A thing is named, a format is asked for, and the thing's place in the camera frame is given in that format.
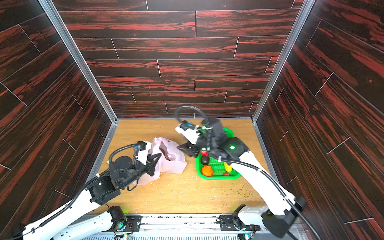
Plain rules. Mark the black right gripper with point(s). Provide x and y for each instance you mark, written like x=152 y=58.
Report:
x=193 y=148

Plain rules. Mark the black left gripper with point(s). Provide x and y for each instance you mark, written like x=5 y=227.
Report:
x=147 y=165

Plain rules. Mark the dark purple fruit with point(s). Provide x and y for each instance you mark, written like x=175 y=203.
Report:
x=205 y=160

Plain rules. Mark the pink printed plastic bag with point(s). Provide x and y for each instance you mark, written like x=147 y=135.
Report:
x=171 y=161

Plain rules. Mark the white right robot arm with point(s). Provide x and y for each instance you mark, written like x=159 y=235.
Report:
x=282 y=207

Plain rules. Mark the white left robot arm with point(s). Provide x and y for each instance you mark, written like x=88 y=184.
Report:
x=97 y=192

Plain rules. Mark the orange fake fruit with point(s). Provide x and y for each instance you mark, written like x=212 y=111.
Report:
x=207 y=171

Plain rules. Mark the green plastic basket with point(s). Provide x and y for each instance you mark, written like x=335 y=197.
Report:
x=218 y=169

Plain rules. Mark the small yellow banana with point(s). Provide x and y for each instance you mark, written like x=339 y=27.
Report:
x=228 y=168

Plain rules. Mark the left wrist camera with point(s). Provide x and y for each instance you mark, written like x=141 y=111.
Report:
x=143 y=151

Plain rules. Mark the metal base rail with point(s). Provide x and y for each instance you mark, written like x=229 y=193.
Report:
x=184 y=227

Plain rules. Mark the aluminium corner post right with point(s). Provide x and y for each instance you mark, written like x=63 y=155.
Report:
x=291 y=39

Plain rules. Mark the aluminium corner post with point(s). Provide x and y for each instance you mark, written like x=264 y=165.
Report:
x=291 y=39
x=58 y=23

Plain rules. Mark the aluminium corner post left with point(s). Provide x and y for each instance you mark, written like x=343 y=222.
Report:
x=58 y=23

